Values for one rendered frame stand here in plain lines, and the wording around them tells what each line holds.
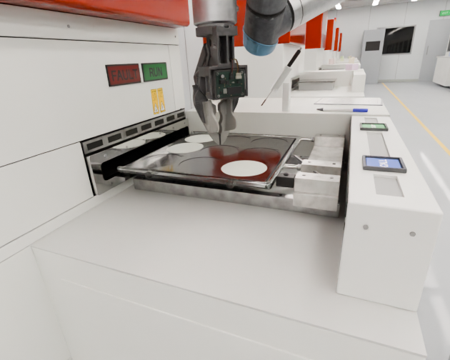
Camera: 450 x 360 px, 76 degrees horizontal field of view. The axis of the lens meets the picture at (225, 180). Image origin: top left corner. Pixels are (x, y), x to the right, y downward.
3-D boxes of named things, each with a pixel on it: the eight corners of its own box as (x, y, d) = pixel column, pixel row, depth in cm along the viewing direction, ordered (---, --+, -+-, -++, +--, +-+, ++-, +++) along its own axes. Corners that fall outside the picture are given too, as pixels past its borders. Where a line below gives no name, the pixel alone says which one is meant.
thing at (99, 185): (93, 195, 67) (83, 156, 63) (186, 144, 104) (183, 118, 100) (98, 196, 66) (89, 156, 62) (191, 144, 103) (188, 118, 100)
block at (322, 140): (313, 146, 83) (314, 135, 82) (315, 142, 86) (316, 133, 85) (343, 147, 80) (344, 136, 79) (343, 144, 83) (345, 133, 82)
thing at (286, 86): (269, 111, 90) (270, 66, 85) (272, 109, 93) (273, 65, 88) (288, 111, 88) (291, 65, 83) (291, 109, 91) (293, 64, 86)
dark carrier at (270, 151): (123, 168, 68) (123, 166, 68) (193, 134, 98) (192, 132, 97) (265, 184, 56) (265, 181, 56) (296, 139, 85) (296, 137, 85)
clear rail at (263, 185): (116, 172, 68) (114, 166, 67) (120, 170, 69) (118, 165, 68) (271, 191, 54) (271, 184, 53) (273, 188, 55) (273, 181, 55)
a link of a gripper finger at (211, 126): (213, 152, 54) (209, 102, 51) (203, 145, 59) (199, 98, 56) (228, 150, 55) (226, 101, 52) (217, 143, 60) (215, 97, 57)
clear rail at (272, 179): (263, 190, 55) (263, 183, 54) (297, 139, 86) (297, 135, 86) (271, 191, 54) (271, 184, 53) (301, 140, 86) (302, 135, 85)
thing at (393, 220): (336, 294, 39) (348, 202, 34) (346, 163, 86) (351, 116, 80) (417, 313, 35) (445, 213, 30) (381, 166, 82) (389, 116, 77)
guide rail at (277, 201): (134, 188, 76) (132, 178, 74) (139, 186, 77) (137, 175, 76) (338, 218, 57) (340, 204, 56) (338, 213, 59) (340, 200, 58)
